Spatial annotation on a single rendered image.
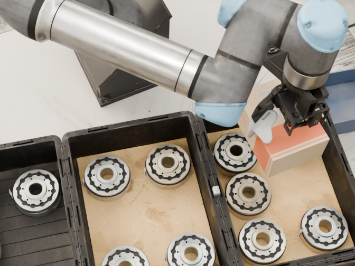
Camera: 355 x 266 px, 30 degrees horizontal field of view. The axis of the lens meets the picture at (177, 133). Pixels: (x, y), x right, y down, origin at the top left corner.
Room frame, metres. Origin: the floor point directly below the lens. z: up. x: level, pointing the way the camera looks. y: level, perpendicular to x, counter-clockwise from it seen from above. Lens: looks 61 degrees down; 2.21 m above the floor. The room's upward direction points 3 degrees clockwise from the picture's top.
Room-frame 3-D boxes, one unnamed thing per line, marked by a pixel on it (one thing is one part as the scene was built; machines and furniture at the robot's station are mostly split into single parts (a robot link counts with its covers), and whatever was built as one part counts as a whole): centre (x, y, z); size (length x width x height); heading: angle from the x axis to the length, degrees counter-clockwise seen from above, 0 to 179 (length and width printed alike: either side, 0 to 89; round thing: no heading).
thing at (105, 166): (0.62, 0.15, 0.86); 0.05 x 0.05 x 0.01
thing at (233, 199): (0.60, -0.17, 0.86); 0.10 x 0.10 x 0.01
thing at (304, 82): (0.63, -0.21, 1.32); 0.08 x 0.08 x 0.05
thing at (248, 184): (0.60, -0.17, 0.86); 0.05 x 0.05 x 0.01
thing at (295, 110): (0.62, -0.21, 1.24); 0.09 x 0.08 x 0.12; 26
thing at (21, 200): (0.58, 0.30, 0.86); 0.10 x 0.10 x 0.01
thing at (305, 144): (0.65, -0.20, 1.08); 0.16 x 0.12 x 0.07; 26
